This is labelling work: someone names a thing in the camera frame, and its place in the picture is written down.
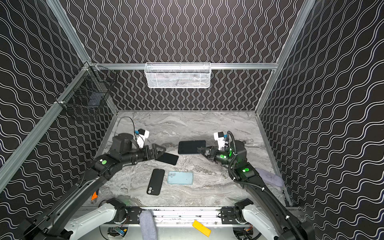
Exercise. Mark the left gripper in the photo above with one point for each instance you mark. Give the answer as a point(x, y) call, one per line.
point(151, 152)

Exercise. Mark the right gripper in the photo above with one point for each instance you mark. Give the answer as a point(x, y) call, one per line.
point(212, 153)

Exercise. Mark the blue phone black screen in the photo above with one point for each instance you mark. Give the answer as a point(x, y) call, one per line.
point(190, 147)

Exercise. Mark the light blue phone case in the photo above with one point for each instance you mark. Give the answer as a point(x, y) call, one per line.
point(180, 178)

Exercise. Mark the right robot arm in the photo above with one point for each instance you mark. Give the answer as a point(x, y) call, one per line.
point(264, 212)

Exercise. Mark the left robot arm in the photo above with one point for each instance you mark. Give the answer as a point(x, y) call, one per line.
point(125, 151)

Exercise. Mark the black phone upper left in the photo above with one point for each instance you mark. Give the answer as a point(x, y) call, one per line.
point(168, 159)

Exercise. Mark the black phone case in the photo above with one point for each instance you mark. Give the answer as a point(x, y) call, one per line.
point(156, 181)

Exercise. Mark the yellow tag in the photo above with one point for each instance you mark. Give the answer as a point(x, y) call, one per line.
point(201, 228)

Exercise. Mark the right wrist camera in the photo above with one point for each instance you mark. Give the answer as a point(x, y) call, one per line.
point(220, 138)

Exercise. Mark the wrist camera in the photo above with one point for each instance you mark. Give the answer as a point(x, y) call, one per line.
point(141, 136)
point(220, 138)

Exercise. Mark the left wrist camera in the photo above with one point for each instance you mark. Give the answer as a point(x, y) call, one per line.
point(141, 136)

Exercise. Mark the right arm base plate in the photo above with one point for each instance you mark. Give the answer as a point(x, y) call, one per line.
point(231, 216)

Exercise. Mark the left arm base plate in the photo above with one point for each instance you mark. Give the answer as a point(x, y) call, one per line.
point(131, 215)

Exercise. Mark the aluminium front rail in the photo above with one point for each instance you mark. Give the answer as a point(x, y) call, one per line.
point(163, 217)

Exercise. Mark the white wire basket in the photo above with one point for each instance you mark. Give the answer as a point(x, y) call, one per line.
point(178, 75)

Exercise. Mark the black wire basket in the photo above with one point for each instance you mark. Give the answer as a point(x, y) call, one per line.
point(90, 98)

